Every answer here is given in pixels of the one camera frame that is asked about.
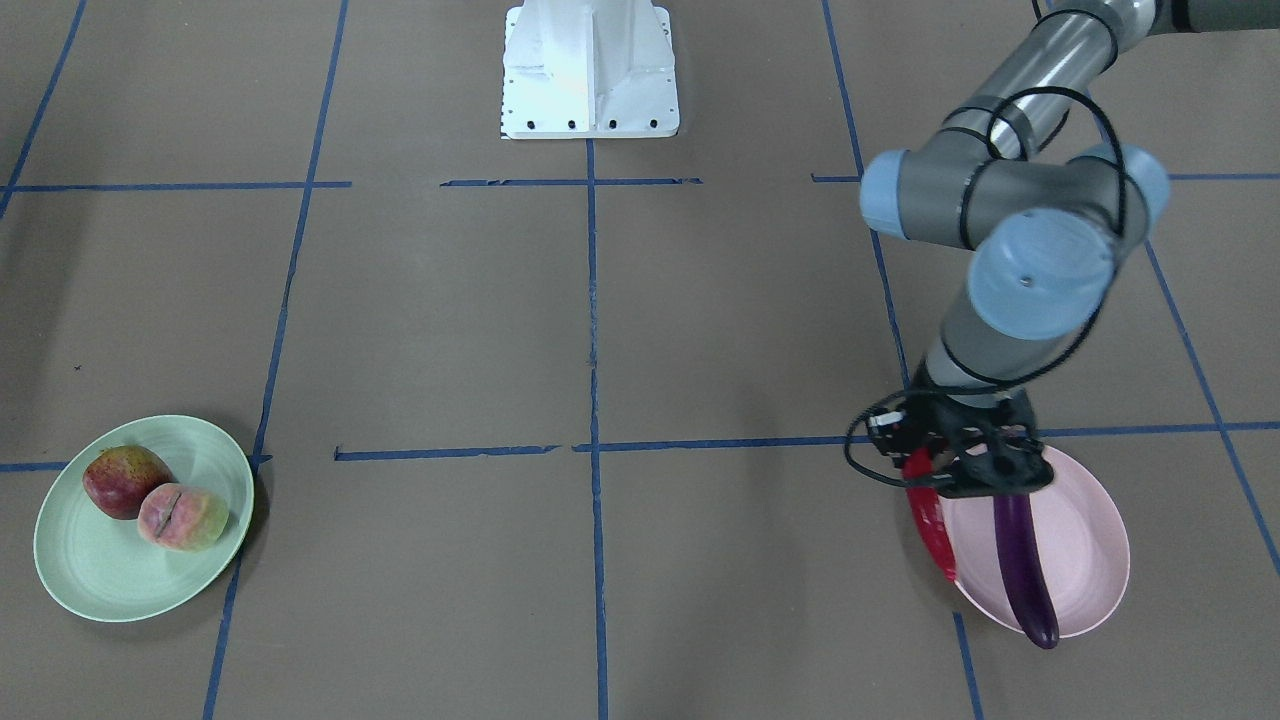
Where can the light green plate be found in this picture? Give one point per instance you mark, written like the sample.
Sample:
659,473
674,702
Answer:
102,569

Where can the pink green peach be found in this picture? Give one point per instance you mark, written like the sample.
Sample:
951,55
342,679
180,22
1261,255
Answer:
182,518

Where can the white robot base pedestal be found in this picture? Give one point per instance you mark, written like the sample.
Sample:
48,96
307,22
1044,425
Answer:
588,69

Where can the red chili pepper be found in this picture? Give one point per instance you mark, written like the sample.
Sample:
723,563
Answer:
926,512

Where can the purple eggplant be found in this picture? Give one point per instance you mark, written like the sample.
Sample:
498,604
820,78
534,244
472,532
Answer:
1021,571

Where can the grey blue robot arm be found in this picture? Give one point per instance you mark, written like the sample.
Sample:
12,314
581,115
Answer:
1030,177

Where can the pink plate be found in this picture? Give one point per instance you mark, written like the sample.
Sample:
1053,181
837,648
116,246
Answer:
1081,539

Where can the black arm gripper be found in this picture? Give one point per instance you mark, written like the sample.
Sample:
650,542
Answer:
951,416

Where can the red pomegranate fruit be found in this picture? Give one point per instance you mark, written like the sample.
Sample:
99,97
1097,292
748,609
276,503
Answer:
121,477

